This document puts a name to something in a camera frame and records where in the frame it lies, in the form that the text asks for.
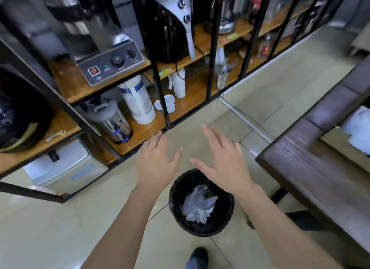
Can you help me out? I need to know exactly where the person's right hand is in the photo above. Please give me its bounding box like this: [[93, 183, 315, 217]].
[[189, 124, 256, 196]]

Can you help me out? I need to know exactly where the person's left hand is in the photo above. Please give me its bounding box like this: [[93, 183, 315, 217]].
[[135, 131, 183, 194]]

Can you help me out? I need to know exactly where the person's left forearm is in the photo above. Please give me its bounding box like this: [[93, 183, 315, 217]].
[[79, 183, 165, 269]]

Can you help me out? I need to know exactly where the person's right forearm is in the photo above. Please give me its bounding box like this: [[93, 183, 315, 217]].
[[234, 183, 344, 269]]

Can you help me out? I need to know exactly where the black waste bin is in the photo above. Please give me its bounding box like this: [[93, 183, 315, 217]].
[[169, 168, 235, 237]]

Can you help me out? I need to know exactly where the crumpled white plastic trash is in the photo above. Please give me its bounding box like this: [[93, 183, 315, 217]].
[[182, 185, 218, 224]]

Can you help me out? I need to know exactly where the small white cup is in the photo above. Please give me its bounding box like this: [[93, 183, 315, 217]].
[[154, 94, 176, 114]]

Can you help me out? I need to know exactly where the white and blue cylinder container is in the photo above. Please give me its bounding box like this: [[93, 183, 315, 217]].
[[118, 75, 156, 125]]

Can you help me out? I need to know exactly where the white paper cup stack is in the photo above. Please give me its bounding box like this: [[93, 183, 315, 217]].
[[168, 68, 187, 99]]

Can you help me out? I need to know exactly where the steel insulated dispenser with lid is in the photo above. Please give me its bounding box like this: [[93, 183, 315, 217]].
[[84, 99, 133, 145]]

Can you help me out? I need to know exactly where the black metal wooden shelf rack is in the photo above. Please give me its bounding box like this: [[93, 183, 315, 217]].
[[0, 0, 352, 204]]

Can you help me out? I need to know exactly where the person's black shoe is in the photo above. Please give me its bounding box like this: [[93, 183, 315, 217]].
[[189, 247, 209, 266]]

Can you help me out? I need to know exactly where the steel cup with utensils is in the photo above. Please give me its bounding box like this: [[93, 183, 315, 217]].
[[213, 48, 238, 91]]

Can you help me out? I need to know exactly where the white box appliance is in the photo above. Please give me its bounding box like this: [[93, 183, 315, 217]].
[[24, 139, 109, 195]]

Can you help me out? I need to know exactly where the dark wooden table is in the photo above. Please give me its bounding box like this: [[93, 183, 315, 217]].
[[255, 55, 370, 255]]

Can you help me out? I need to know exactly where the black and silver appliance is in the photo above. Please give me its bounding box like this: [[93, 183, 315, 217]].
[[142, 0, 196, 63]]

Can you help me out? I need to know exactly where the steel machine with control panel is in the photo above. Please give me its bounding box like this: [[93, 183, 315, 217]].
[[38, 0, 145, 87]]

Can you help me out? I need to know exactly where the steel kettle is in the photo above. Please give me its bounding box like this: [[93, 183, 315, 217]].
[[204, 0, 240, 35]]

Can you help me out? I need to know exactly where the white plastic bag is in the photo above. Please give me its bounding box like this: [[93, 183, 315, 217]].
[[341, 105, 370, 156]]

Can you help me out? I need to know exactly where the black round bag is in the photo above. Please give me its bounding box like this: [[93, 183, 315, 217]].
[[0, 68, 54, 154]]

